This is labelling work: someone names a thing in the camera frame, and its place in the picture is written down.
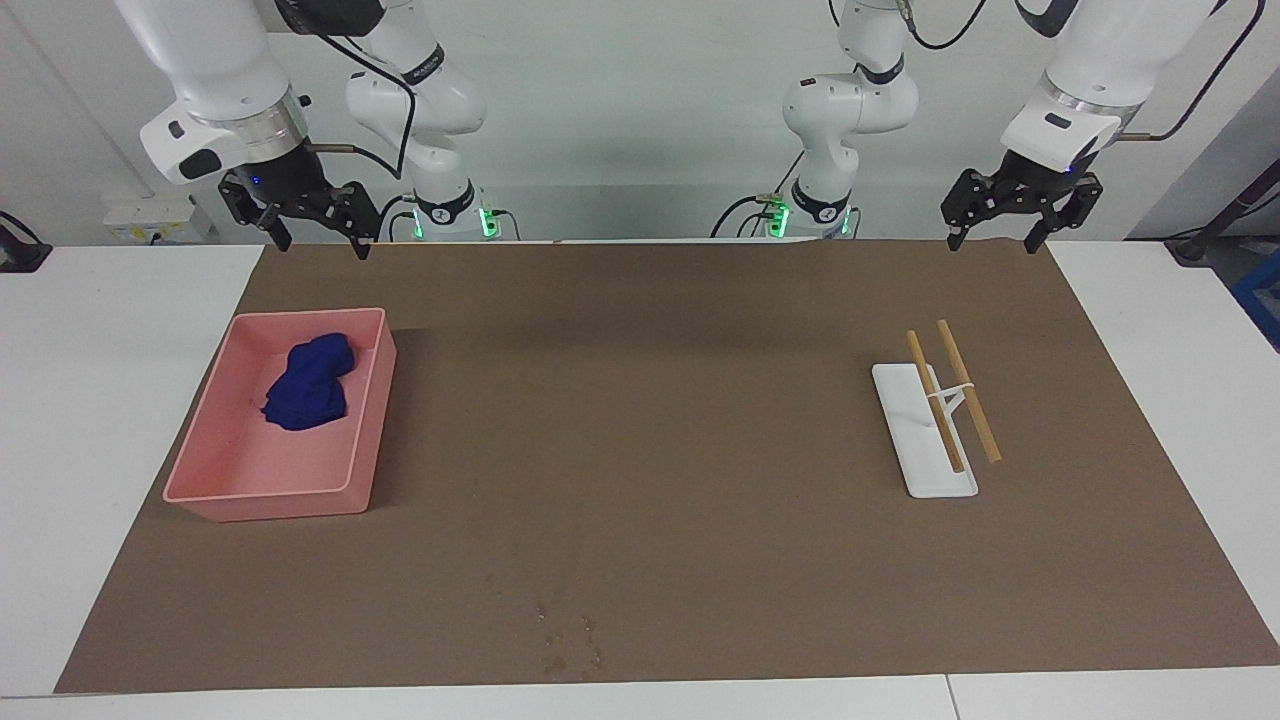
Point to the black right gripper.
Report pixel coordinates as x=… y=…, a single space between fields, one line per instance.
x=295 y=195

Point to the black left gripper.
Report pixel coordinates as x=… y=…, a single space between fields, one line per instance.
x=1025 y=190

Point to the dark blue towel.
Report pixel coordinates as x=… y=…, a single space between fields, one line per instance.
x=310 y=390

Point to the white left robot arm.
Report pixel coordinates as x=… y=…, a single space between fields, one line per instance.
x=850 y=110

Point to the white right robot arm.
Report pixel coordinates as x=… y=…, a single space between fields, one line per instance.
x=215 y=70

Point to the black stand leg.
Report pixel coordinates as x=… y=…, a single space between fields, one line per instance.
x=1215 y=222

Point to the pink plastic bin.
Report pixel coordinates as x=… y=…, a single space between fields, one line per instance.
x=230 y=470

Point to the white rack with wooden rods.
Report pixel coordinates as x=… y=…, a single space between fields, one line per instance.
x=940 y=480

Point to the blue crate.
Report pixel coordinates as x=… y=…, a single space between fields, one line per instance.
x=1262 y=300

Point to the brown table mat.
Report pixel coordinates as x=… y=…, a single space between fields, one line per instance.
x=650 y=400

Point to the white wall socket box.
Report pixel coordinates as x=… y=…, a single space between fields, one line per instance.
x=150 y=218

